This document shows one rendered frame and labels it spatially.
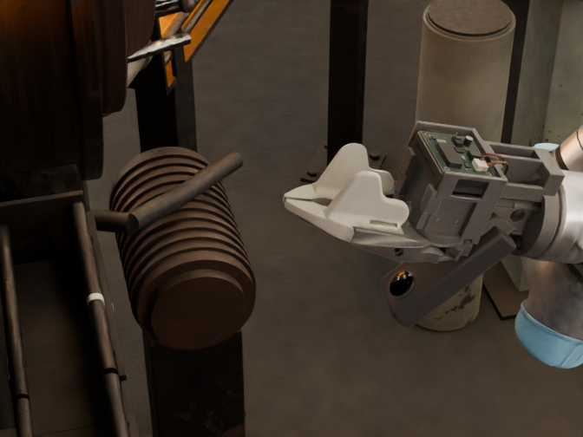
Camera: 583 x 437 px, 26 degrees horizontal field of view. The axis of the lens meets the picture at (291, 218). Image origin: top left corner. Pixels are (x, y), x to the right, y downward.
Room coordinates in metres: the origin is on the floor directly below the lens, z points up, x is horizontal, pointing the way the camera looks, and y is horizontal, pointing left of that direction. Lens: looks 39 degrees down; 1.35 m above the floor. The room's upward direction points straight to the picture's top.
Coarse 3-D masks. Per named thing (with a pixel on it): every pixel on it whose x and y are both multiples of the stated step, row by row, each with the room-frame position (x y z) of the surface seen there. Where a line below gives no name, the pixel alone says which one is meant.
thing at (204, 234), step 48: (144, 192) 1.05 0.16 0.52; (144, 240) 0.99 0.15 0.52; (192, 240) 0.97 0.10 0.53; (240, 240) 1.01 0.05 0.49; (144, 288) 0.93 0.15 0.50; (192, 288) 0.92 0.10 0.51; (240, 288) 0.94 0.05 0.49; (144, 336) 0.99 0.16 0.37; (192, 336) 0.92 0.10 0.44; (240, 336) 0.97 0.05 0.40; (192, 384) 0.95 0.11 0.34; (240, 384) 0.97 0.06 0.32; (192, 432) 0.95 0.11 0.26; (240, 432) 0.96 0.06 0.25
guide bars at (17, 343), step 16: (0, 224) 0.78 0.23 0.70; (0, 240) 0.76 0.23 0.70; (0, 256) 0.74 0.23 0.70; (0, 272) 0.72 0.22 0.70; (0, 288) 0.71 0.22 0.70; (16, 304) 0.69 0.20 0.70; (16, 320) 0.67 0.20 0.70; (16, 336) 0.65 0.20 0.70; (16, 352) 0.64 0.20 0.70; (16, 368) 0.62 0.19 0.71; (16, 384) 0.61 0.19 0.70; (16, 400) 0.59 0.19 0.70; (16, 416) 0.58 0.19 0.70; (0, 432) 0.57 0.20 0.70; (16, 432) 0.57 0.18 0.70; (32, 432) 0.57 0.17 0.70
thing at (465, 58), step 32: (448, 0) 1.47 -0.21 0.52; (480, 0) 1.47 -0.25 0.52; (448, 32) 1.40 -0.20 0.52; (480, 32) 1.39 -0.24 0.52; (512, 32) 1.41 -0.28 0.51; (448, 64) 1.39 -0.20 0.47; (480, 64) 1.38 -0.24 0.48; (448, 96) 1.39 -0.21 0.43; (480, 96) 1.38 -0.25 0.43; (480, 128) 1.38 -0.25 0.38; (480, 288) 1.41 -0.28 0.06; (448, 320) 1.38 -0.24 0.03
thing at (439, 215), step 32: (416, 128) 0.80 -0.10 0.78; (448, 128) 0.81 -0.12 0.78; (416, 160) 0.78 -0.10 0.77; (448, 160) 0.75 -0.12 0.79; (480, 160) 0.76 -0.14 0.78; (512, 160) 0.78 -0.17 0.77; (544, 160) 0.79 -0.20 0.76; (416, 192) 0.77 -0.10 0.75; (448, 192) 0.74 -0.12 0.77; (480, 192) 0.75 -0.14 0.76; (512, 192) 0.77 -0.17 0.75; (544, 192) 0.77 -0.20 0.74; (416, 224) 0.74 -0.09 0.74; (448, 224) 0.74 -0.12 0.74; (480, 224) 0.74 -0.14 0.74; (512, 224) 0.77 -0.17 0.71; (544, 224) 0.76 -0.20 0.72; (448, 256) 0.74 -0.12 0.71
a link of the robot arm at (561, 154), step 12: (576, 132) 0.95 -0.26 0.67; (540, 144) 0.99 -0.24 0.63; (552, 144) 0.99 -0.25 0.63; (564, 144) 0.95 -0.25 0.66; (576, 144) 0.94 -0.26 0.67; (552, 156) 0.95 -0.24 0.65; (564, 156) 0.94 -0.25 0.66; (576, 156) 0.93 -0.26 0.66; (564, 168) 0.93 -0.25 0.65; (576, 168) 0.92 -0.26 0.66
